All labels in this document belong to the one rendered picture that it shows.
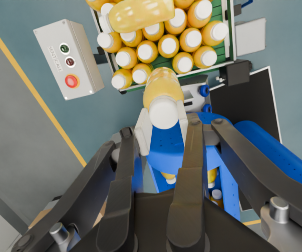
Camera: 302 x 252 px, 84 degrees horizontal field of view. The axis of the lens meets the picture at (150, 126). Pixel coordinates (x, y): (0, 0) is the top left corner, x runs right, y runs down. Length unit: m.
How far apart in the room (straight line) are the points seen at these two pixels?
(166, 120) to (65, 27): 0.41
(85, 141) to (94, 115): 0.35
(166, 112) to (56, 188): 2.52
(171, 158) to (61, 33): 0.44
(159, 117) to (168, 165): 0.26
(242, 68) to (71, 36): 0.51
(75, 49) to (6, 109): 1.90
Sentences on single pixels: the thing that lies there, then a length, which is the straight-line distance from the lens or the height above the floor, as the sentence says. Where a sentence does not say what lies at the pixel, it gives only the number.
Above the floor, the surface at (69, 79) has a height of 1.11.
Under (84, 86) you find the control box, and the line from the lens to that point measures 0.55.
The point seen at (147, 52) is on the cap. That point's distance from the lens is 0.51.
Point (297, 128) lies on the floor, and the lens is 2.16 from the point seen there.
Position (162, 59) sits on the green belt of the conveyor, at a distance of 0.69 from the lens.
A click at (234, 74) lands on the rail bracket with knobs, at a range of 0.63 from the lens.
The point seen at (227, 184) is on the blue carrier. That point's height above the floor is 1.20.
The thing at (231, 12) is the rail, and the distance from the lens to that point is 0.64.
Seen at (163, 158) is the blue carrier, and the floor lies 1.22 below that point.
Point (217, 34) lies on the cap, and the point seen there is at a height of 1.08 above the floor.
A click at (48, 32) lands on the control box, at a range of 0.58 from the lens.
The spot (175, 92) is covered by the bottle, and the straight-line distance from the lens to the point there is 0.24.
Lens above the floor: 1.59
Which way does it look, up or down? 66 degrees down
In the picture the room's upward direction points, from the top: 169 degrees counter-clockwise
